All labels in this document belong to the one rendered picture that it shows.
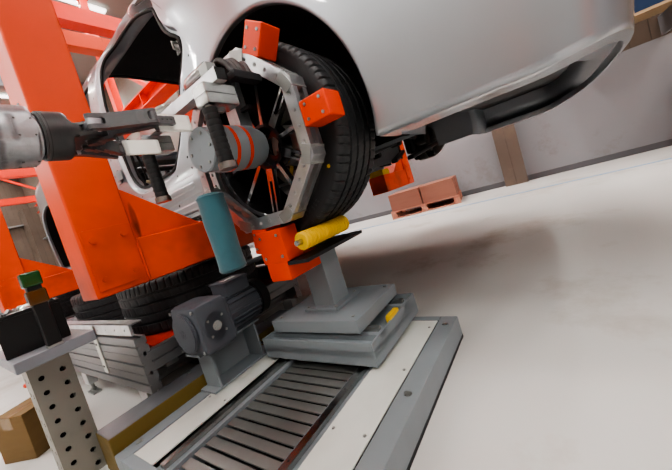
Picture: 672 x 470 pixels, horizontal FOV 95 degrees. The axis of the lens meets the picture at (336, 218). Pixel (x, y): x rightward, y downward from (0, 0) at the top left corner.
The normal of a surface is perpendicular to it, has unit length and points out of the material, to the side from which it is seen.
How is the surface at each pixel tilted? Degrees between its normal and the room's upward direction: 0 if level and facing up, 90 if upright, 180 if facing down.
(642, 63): 90
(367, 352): 90
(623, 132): 90
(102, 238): 90
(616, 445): 0
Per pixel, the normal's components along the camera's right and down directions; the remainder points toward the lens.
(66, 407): 0.78, -0.20
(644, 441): -0.29, -0.95
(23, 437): -0.13, 0.11
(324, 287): -0.55, 0.22
